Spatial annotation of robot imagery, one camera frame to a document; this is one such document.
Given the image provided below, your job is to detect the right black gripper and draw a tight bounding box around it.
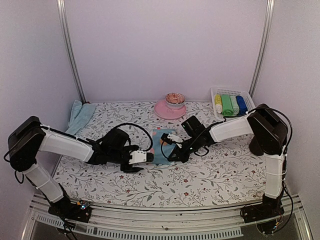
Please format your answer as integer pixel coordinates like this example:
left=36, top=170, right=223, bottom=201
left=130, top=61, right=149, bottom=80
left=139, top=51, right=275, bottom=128
left=169, top=134, right=202, bottom=163

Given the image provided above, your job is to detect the blue orange dotted towel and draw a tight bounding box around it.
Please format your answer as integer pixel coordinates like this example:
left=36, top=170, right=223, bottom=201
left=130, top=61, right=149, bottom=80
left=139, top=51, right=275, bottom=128
left=150, top=128, right=175, bottom=166

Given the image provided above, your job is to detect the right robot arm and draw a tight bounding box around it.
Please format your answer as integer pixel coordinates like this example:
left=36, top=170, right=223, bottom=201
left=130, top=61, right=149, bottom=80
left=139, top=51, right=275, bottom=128
left=161, top=104, right=293, bottom=218

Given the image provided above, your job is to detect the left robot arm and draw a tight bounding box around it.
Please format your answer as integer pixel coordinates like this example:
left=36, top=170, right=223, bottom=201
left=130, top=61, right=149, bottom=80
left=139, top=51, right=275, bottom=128
left=3, top=116, right=153, bottom=217

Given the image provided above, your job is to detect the yellow rolled towel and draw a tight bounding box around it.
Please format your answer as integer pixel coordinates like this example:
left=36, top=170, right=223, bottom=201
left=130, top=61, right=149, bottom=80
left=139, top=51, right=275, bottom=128
left=214, top=94, right=223, bottom=114

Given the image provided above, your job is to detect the patterned bowl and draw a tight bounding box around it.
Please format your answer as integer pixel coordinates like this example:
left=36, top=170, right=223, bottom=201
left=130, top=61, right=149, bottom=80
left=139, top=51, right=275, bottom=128
left=165, top=92, right=186, bottom=109

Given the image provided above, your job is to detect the pink plate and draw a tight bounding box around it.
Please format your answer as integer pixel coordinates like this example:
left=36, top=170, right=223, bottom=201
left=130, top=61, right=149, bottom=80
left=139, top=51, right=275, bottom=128
left=154, top=99, right=187, bottom=120

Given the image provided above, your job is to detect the light blue towel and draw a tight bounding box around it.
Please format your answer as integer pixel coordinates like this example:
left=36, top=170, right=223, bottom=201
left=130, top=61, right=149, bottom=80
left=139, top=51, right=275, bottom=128
left=65, top=100, right=96, bottom=135

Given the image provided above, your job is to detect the floral tablecloth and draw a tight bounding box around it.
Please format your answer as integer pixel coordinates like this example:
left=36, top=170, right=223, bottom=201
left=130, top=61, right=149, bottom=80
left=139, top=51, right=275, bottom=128
left=53, top=102, right=266, bottom=208

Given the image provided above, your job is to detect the pale green rolled towel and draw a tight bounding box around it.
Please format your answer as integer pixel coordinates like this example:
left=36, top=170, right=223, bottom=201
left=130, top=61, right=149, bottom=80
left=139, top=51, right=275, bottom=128
left=230, top=95, right=240, bottom=116

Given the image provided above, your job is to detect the blue rolled towel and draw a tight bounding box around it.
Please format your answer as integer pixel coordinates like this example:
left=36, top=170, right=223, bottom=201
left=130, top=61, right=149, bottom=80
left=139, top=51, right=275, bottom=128
left=236, top=95, right=248, bottom=116

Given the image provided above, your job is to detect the dark brown cup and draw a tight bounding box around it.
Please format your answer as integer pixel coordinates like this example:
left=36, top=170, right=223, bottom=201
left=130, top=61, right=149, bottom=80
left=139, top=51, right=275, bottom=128
left=249, top=136, right=264, bottom=156

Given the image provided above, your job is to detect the white plastic basket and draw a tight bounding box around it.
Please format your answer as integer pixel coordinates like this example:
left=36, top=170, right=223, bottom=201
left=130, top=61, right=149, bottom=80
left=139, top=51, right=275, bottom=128
left=210, top=86, right=256, bottom=121

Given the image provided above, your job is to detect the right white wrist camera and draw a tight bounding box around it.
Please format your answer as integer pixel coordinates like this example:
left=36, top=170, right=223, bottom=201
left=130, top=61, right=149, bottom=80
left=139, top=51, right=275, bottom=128
left=160, top=133, right=183, bottom=145

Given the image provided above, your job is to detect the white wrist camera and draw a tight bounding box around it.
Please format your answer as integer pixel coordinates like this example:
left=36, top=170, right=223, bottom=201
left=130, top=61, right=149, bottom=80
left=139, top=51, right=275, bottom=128
left=128, top=150, right=154, bottom=165
left=160, top=133, right=183, bottom=145

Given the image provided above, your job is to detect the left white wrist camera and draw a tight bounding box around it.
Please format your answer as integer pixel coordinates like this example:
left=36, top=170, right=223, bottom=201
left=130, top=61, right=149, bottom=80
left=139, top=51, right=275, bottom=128
left=128, top=150, right=154, bottom=165

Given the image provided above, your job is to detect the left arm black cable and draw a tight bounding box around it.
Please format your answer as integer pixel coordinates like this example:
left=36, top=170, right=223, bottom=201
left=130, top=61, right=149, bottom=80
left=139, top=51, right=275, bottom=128
left=99, top=122, right=154, bottom=153

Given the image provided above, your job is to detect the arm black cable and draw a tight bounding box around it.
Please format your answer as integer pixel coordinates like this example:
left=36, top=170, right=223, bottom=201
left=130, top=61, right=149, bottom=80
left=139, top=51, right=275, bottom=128
left=99, top=122, right=154, bottom=153
left=161, top=107, right=294, bottom=161

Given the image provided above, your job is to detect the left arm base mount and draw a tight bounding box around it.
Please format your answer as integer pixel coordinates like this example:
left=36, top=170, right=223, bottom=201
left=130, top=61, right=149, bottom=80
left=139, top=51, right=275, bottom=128
left=48, top=197, right=92, bottom=223

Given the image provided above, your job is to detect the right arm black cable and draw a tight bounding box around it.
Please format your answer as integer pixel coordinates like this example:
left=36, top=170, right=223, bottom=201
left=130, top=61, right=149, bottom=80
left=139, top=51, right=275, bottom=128
left=161, top=107, right=294, bottom=161

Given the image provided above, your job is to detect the aluminium front rail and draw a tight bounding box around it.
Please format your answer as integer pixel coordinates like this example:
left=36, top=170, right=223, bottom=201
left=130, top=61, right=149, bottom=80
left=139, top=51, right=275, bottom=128
left=21, top=193, right=316, bottom=240

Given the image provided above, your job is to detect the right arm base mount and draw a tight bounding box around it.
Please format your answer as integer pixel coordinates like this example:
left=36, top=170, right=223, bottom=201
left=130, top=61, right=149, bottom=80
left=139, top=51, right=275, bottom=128
left=240, top=199, right=285, bottom=223

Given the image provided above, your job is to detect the left aluminium post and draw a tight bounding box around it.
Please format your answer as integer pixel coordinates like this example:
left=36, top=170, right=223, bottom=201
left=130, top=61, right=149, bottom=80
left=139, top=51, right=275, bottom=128
left=56, top=0, right=87, bottom=104

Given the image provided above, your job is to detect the aluminium post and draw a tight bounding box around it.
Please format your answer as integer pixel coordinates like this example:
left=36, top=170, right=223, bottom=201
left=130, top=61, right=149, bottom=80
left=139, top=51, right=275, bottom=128
left=56, top=0, right=87, bottom=104
left=249, top=0, right=275, bottom=97

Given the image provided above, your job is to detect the right aluminium post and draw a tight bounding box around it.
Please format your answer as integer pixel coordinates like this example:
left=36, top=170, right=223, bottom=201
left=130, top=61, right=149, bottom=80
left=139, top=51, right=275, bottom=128
left=249, top=0, right=275, bottom=97

